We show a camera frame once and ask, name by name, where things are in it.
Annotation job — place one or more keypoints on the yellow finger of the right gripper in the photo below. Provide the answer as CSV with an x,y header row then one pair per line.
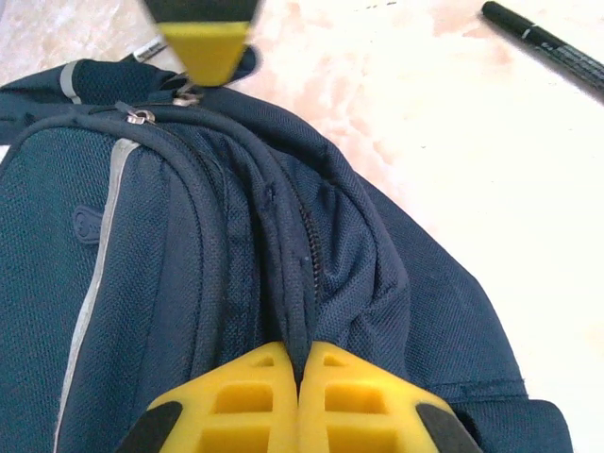
x,y
207,47

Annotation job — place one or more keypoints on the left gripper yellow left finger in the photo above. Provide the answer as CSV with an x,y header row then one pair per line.
x,y
245,406

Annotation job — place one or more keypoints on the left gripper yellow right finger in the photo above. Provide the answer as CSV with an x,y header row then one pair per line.
x,y
358,406

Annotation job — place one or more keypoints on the black marker with white label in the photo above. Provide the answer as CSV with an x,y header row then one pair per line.
x,y
144,51

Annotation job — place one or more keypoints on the navy blue backpack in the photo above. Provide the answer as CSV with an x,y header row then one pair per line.
x,y
141,259

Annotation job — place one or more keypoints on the all black marker pen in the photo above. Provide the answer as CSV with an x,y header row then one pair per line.
x,y
557,52

